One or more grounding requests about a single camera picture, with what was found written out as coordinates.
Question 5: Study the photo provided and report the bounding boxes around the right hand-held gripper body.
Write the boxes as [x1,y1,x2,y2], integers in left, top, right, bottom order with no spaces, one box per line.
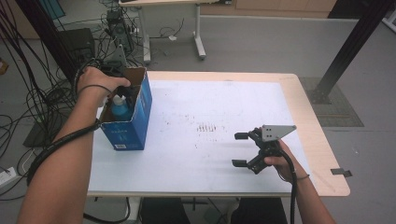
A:
[247,124,297,175]

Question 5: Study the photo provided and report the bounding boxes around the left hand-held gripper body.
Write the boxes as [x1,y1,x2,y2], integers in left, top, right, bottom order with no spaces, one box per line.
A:
[101,44,128,77]

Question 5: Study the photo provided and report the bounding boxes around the blue plastic bottle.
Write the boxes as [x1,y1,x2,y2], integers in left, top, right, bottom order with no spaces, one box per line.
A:
[110,94,134,122]

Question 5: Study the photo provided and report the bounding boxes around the blue cardboard box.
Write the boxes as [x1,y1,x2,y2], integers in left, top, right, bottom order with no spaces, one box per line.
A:
[100,66,153,151]

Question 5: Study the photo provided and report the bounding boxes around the person's left hand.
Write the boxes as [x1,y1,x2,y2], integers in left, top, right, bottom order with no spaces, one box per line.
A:
[76,65,132,108]

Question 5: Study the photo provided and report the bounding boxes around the person's right hand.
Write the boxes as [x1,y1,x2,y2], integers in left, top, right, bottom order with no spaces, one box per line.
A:
[263,139,304,185]

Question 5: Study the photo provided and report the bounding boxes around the thin wrist band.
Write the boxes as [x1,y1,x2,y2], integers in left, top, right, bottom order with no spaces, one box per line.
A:
[77,83,112,97]
[278,173,311,184]

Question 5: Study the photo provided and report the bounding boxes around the black computer tower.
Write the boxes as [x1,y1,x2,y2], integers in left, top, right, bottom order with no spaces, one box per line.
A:
[106,8,134,54]

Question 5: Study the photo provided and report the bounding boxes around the black box on floor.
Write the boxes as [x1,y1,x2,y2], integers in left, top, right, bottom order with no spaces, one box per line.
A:
[59,27,96,63]

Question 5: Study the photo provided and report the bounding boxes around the white table sheet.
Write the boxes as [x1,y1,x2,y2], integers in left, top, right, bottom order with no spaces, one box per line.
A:
[88,79,312,194]

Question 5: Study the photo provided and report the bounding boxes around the person's right leg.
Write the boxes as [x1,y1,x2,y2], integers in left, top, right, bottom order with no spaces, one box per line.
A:
[230,197,289,224]

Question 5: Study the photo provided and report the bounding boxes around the person's leg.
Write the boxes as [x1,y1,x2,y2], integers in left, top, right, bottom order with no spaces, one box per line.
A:
[139,197,191,224]
[230,197,289,224]

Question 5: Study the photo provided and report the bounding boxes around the black tape strip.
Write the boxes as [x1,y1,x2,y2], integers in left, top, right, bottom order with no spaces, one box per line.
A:
[330,167,353,178]

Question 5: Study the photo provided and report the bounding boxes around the grey floor mat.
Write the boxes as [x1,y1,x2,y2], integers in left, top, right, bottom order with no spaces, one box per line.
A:
[22,120,64,148]
[298,77,364,128]

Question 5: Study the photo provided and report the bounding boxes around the white desk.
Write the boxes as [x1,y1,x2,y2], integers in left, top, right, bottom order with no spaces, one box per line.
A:
[119,0,233,64]

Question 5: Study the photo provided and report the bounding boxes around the person's left leg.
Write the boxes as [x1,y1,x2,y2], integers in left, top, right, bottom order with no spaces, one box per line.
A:
[139,197,191,224]

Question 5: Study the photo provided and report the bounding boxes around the white power adapter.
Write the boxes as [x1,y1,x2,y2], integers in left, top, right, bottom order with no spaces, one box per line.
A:
[0,166,18,188]

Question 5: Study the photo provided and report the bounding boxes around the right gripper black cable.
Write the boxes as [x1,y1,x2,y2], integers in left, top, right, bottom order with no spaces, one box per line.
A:
[278,148,299,224]

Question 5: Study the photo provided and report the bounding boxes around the black metal post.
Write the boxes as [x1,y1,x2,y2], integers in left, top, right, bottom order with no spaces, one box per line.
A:
[15,0,89,85]
[311,0,396,105]

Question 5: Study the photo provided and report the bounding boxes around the bundle of black cables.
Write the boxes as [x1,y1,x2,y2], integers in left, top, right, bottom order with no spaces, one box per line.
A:
[0,0,141,200]

